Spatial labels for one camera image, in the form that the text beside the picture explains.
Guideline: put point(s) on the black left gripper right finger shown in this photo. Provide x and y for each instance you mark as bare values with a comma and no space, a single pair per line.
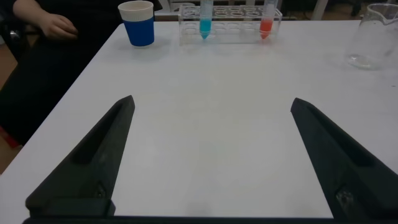
348,161

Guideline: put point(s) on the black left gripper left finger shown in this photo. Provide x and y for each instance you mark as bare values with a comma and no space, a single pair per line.
93,161

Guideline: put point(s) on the blue pigment test tube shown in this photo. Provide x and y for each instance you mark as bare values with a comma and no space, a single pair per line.
205,26

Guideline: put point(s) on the clear glass beaker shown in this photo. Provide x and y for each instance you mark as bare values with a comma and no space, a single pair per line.
373,40

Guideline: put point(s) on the red pigment test tube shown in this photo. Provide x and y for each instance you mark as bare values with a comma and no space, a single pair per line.
265,26

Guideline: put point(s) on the clear acrylic test tube rack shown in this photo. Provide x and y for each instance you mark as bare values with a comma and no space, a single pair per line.
233,29

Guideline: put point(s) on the seated man's right hand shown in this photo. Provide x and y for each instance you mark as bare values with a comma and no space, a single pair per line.
57,28

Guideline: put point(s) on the red bag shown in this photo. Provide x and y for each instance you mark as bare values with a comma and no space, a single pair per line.
7,138

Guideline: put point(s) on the man in black sweater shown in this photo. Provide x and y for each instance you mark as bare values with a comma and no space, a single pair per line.
46,81

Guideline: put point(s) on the blue white paper cup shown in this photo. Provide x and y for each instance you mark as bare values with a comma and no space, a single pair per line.
140,31

